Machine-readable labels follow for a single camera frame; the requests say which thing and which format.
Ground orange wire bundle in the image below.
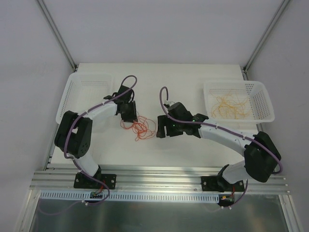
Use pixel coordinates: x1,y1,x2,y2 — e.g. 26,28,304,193
120,115,157,143

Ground yellow wires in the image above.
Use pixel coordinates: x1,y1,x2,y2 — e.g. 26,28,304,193
209,88,253,121

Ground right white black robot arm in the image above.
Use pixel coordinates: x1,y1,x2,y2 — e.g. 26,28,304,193
156,101,282,192

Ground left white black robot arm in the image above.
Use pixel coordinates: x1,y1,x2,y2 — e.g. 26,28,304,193
54,85,137,189

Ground left white plastic basket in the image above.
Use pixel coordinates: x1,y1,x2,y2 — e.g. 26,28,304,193
56,72,114,127

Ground white plastic basket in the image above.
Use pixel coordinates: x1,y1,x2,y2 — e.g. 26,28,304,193
56,72,114,127
203,80,275,125

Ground right white plastic basket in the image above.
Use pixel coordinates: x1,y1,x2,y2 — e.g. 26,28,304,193
203,80,275,125

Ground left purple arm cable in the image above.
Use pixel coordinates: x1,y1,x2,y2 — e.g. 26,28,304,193
63,74,138,174

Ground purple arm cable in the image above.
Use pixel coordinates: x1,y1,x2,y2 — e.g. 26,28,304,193
159,86,284,174
63,74,138,174

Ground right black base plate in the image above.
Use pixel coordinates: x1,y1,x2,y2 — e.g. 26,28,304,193
200,176,245,192

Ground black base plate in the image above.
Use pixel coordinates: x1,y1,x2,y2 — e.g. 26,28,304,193
73,173,117,189
200,176,245,192

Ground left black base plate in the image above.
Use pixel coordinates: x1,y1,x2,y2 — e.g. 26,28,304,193
73,173,117,189

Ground aluminium mounting rail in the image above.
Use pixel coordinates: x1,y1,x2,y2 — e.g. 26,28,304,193
30,164,292,195

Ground white slotted cable duct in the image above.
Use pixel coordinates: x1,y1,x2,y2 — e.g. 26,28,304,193
40,190,219,203

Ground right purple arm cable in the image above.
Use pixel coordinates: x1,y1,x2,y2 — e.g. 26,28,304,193
159,86,284,174

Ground left aluminium frame post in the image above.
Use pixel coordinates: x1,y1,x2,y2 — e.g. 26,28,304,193
35,0,78,72

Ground aluminium frame post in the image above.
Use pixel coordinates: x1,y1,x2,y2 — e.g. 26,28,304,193
35,0,78,72
242,0,292,74

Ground right aluminium frame post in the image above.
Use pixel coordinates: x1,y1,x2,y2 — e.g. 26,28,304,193
242,0,292,74

